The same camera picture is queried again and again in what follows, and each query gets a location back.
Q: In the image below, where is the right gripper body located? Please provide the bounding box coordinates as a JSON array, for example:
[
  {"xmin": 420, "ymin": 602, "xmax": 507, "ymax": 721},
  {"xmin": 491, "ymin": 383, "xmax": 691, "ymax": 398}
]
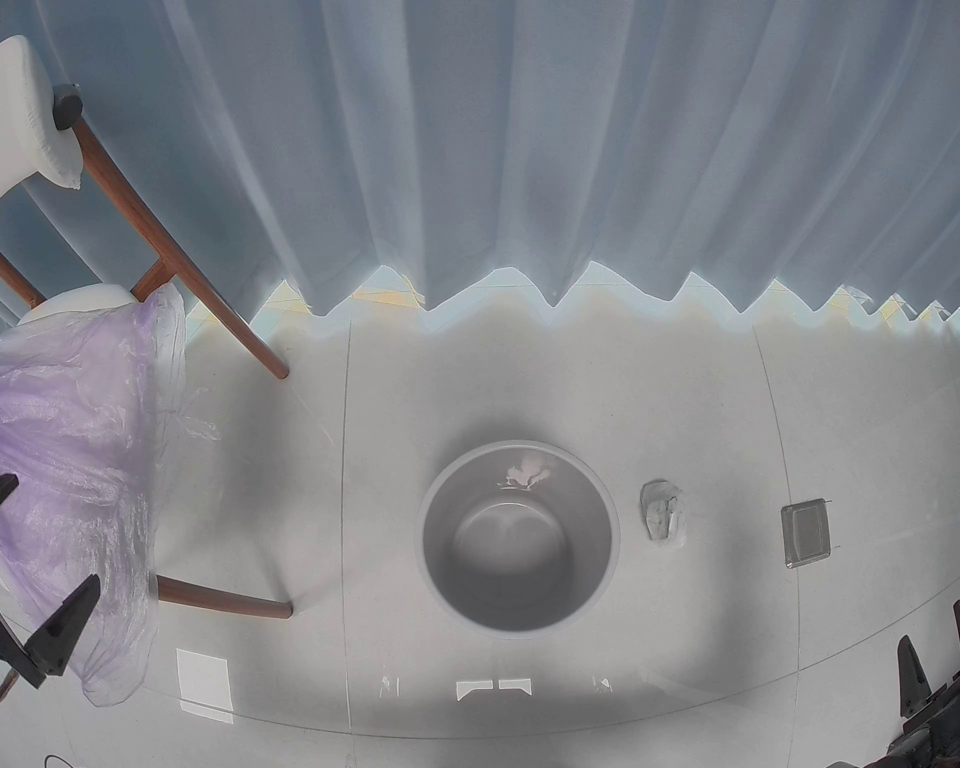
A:
[{"xmin": 888, "ymin": 671, "xmax": 960, "ymax": 768}]

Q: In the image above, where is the crumpled white paper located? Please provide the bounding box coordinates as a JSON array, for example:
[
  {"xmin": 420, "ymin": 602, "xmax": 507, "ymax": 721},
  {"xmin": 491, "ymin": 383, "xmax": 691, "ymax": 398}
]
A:
[{"xmin": 639, "ymin": 480, "xmax": 687, "ymax": 548}]

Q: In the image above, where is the white cushioned wooden chair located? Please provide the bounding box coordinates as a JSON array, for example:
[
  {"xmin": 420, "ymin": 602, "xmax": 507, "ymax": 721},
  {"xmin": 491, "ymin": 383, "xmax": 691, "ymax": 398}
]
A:
[{"xmin": 0, "ymin": 33, "xmax": 294, "ymax": 621}]

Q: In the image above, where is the pale blue curtain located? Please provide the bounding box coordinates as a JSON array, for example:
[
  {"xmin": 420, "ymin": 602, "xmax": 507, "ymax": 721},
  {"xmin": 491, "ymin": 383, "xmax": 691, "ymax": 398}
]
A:
[{"xmin": 0, "ymin": 0, "xmax": 960, "ymax": 325}]

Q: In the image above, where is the white trash bin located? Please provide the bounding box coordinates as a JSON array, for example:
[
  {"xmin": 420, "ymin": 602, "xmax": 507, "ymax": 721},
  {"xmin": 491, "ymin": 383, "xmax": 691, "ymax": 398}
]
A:
[{"xmin": 417, "ymin": 441, "xmax": 622, "ymax": 641}]

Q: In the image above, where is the purple plastic bag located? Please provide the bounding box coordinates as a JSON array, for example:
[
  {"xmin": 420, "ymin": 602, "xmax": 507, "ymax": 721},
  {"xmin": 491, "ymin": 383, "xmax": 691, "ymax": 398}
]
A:
[{"xmin": 0, "ymin": 285, "xmax": 223, "ymax": 710}]

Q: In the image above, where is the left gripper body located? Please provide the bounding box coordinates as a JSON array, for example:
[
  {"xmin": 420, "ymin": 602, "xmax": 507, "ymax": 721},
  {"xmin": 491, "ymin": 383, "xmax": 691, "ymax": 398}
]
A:
[{"xmin": 0, "ymin": 621, "xmax": 48, "ymax": 690}]

